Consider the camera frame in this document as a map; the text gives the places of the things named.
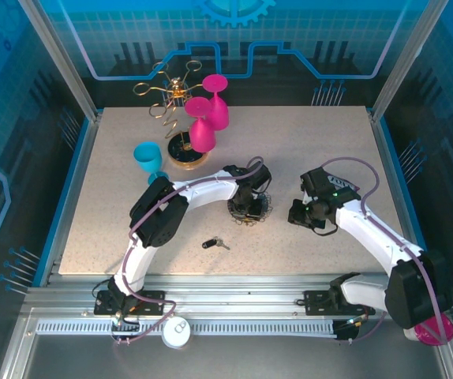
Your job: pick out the white tin can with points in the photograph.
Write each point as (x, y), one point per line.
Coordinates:
(176, 333)

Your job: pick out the blue plastic goblet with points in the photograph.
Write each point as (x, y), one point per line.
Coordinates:
(147, 158)

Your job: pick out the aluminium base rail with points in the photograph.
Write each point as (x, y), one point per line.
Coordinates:
(234, 294)

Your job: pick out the aluminium frame post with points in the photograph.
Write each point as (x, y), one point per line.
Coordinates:
(62, 59)
(400, 59)

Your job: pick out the keys with black fob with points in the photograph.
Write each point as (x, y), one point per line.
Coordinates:
(209, 243)

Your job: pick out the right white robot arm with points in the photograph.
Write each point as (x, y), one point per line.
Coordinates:
(368, 233)

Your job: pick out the pink plastic goblet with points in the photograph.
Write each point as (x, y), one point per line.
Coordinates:
(202, 134)
(216, 110)

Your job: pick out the aluminium side rail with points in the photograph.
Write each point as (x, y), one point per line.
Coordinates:
(389, 158)
(72, 197)

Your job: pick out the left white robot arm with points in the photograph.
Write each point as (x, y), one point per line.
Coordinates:
(207, 193)

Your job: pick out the pink plastic bowl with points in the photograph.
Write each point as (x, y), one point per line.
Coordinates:
(427, 335)

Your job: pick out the white plastic cup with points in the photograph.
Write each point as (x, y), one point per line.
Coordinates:
(410, 335)

